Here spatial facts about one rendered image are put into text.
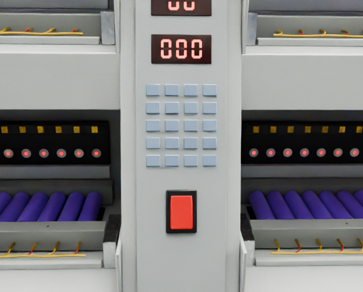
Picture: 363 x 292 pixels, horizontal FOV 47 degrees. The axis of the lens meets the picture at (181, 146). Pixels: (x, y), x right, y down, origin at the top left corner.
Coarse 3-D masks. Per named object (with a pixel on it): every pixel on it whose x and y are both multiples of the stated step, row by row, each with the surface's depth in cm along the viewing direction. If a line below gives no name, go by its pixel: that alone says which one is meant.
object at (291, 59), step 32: (256, 0) 49; (288, 0) 49; (320, 0) 49; (352, 0) 50; (256, 32) 39; (288, 32) 39; (320, 32) 39; (352, 32) 40; (256, 64) 33; (288, 64) 33; (320, 64) 33; (352, 64) 33; (256, 96) 34; (288, 96) 34; (320, 96) 34; (352, 96) 34
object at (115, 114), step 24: (0, 120) 52; (24, 120) 52; (48, 120) 52; (72, 120) 52; (96, 120) 52; (264, 120) 53; (288, 120) 53; (312, 120) 53; (336, 120) 53; (360, 120) 53; (120, 144) 52; (120, 168) 52; (120, 192) 53
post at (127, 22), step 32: (128, 0) 32; (128, 32) 32; (128, 64) 32; (128, 96) 32; (128, 128) 32; (128, 160) 32; (128, 192) 33; (128, 224) 33; (128, 256) 33; (128, 288) 33
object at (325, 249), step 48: (288, 144) 50; (336, 144) 50; (240, 192) 49; (288, 192) 48; (336, 192) 49; (240, 240) 33; (288, 240) 40; (336, 240) 41; (240, 288) 33; (288, 288) 36; (336, 288) 36
